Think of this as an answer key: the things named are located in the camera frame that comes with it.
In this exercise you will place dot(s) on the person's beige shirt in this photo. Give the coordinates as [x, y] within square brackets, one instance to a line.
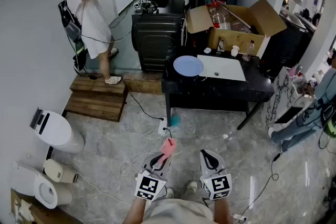
[178, 212]

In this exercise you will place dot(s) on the spare hand-held gripper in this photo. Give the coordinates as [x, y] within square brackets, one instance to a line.
[144, 5]

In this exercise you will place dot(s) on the person's left forearm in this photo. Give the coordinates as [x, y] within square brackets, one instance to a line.
[135, 212]

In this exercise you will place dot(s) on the marble patterned cabinet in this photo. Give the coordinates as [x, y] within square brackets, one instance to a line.
[281, 91]

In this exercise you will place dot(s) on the black glossy appliance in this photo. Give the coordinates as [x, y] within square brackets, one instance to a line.
[286, 44]

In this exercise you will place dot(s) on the white rounded appliance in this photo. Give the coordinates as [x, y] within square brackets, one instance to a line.
[57, 131]

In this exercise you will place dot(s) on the crushed clear plastic bottle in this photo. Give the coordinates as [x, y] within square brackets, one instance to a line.
[241, 26]

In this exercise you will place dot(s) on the small clear plastic bottle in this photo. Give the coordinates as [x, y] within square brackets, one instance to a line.
[248, 52]

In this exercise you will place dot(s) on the white rectangular sink basin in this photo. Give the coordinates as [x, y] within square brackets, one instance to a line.
[223, 66]

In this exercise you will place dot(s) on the pink small container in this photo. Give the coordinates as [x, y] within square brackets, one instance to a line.
[292, 71]

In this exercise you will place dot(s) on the white power strip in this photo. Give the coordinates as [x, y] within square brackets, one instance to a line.
[162, 127]

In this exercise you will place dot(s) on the white toilet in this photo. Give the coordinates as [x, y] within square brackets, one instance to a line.
[29, 181]

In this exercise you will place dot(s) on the beige small box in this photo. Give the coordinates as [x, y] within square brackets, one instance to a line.
[57, 170]

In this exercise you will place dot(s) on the person's left shoe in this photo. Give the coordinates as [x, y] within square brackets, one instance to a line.
[169, 192]

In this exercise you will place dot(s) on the teal cloth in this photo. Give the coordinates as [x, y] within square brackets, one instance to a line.
[176, 120]

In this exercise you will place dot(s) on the light blue plate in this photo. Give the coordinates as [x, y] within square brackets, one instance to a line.
[188, 66]

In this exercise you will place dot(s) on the chrome faucet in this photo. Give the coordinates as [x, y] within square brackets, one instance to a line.
[221, 46]

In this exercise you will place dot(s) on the raw wooden ledge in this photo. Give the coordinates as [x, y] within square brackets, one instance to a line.
[143, 85]

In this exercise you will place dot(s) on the large open cardboard box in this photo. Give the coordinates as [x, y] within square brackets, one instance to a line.
[236, 39]

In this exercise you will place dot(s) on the pink sponge cloth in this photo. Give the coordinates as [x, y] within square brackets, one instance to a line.
[168, 147]

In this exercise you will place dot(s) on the person's right shoe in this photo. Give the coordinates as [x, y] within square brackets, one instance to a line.
[191, 187]

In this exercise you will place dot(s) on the black marble vanity table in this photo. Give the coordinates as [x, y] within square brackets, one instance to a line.
[223, 89]

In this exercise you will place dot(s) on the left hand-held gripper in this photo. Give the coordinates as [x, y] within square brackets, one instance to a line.
[149, 186]

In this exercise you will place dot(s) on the person's shoe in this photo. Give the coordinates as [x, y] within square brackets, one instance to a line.
[191, 187]
[169, 192]

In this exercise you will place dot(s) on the large clear bottle red cap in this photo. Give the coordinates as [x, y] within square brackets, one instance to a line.
[219, 17]

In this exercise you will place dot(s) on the white mug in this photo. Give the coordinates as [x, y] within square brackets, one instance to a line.
[235, 51]

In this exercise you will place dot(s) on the white charger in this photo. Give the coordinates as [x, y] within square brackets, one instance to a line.
[239, 217]

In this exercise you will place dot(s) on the black tablet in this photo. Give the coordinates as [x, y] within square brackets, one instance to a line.
[288, 115]

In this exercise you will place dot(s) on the person's right forearm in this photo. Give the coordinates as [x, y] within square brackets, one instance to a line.
[223, 212]

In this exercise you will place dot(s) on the brown cardboard box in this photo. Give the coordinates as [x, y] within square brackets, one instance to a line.
[39, 215]

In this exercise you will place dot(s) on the pale blue oval soap dish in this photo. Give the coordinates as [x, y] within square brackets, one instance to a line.
[207, 50]

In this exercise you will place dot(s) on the black cloth bag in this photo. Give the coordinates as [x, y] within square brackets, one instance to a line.
[160, 2]

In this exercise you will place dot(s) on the slatted wooden step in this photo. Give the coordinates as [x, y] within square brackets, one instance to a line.
[97, 99]

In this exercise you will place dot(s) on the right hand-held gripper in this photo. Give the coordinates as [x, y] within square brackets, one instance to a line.
[218, 186]

